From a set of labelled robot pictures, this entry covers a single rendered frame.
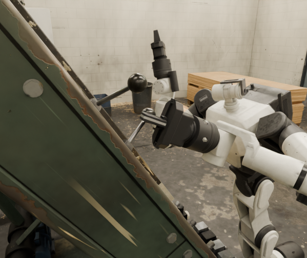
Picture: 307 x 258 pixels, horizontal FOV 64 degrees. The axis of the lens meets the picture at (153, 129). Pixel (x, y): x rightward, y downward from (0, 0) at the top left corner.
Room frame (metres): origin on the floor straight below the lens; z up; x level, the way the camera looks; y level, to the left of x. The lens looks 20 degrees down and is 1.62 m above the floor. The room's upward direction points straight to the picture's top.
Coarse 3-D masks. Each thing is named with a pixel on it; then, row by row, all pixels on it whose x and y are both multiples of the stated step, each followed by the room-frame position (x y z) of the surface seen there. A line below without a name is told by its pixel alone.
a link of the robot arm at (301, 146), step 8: (296, 136) 0.68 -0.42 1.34; (304, 136) 0.67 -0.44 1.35; (288, 144) 0.68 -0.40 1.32; (296, 144) 0.65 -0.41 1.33; (304, 144) 0.63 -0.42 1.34; (288, 152) 0.66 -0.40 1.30; (296, 152) 0.63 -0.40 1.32; (304, 152) 0.60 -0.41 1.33; (304, 160) 0.59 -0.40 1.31; (296, 192) 0.54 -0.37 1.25
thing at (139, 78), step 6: (132, 78) 0.45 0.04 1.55; (138, 78) 0.45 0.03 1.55; (144, 78) 0.46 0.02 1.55; (132, 84) 0.45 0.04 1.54; (138, 84) 0.45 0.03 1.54; (144, 84) 0.45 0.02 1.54; (120, 90) 0.47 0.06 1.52; (126, 90) 0.47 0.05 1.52; (132, 90) 0.45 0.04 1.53; (138, 90) 0.45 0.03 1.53; (144, 90) 0.46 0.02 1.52; (108, 96) 0.47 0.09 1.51; (114, 96) 0.47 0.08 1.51; (96, 102) 0.48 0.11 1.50; (102, 102) 0.48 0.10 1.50; (96, 108) 0.48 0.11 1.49
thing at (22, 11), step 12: (12, 0) 0.74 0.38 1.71; (24, 12) 0.75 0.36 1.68; (36, 24) 0.76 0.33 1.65; (48, 48) 0.77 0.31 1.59; (60, 60) 0.78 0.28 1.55; (72, 72) 0.80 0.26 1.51; (84, 84) 0.81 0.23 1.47; (108, 120) 0.84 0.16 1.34; (120, 132) 0.86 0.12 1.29; (156, 180) 0.92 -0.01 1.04; (168, 192) 0.94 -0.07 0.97
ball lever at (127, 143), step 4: (148, 108) 0.59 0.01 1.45; (148, 112) 0.57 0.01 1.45; (152, 112) 0.58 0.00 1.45; (140, 124) 0.56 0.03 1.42; (136, 128) 0.55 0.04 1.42; (140, 128) 0.55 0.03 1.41; (136, 132) 0.54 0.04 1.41; (132, 136) 0.53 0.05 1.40; (124, 140) 0.51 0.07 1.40; (128, 140) 0.52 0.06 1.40; (132, 140) 0.52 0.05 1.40; (128, 144) 0.50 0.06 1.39; (132, 148) 0.51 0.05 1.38
